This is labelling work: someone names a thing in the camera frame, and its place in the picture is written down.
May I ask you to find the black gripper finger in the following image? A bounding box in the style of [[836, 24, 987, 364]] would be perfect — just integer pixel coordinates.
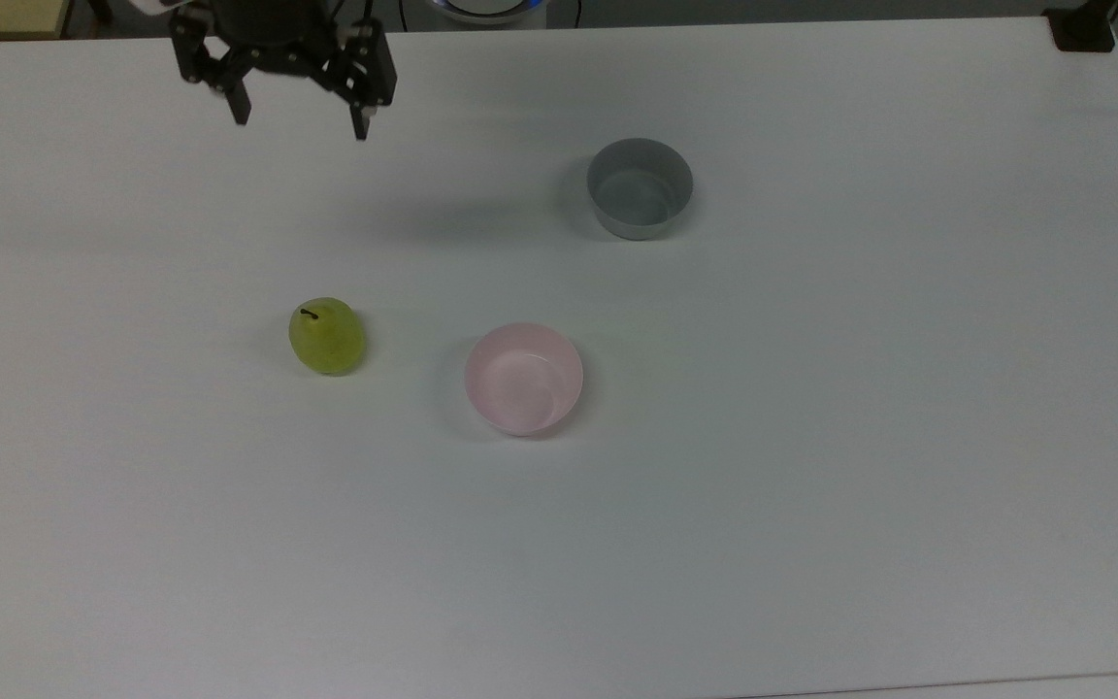
[[169, 8, 254, 127], [321, 17, 398, 143]]

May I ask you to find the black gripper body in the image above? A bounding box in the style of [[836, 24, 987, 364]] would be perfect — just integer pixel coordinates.
[[200, 0, 342, 75]]

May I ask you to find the green pear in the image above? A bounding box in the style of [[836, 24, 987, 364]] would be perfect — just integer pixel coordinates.
[[288, 297, 366, 377]]

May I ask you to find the grey bowl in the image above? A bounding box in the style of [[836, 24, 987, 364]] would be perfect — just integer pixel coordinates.
[[586, 138, 695, 241]]

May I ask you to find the pink bowl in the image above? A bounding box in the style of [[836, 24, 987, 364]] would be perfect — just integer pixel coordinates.
[[464, 322, 585, 437]]

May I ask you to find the black pole with clamp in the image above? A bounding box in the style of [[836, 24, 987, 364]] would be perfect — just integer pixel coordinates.
[[1044, 0, 1118, 54]]

